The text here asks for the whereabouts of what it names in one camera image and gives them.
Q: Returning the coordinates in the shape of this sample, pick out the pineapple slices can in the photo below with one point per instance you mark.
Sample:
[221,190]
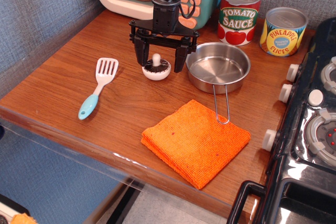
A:
[283,31]

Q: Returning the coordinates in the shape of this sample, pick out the tomato sauce can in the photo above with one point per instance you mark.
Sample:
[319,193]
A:
[237,21]

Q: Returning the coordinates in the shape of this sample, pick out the small steel pan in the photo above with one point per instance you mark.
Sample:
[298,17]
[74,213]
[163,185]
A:
[218,68]

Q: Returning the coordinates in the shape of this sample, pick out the white round drain cover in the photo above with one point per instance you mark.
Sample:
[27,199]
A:
[157,68]

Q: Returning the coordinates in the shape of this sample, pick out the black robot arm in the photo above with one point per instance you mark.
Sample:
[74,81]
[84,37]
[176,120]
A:
[165,30]

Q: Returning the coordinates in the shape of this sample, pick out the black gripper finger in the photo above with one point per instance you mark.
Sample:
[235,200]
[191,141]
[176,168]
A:
[180,57]
[141,45]

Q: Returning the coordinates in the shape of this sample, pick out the white and blue spatula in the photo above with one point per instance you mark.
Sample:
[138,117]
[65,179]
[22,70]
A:
[106,69]

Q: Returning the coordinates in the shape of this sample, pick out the folded orange cloth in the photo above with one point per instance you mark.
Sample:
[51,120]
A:
[194,144]

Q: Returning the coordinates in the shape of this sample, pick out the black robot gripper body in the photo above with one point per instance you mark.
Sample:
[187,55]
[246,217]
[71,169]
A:
[164,28]

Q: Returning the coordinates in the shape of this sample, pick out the black toy stove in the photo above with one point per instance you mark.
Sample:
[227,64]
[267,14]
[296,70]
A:
[300,185]

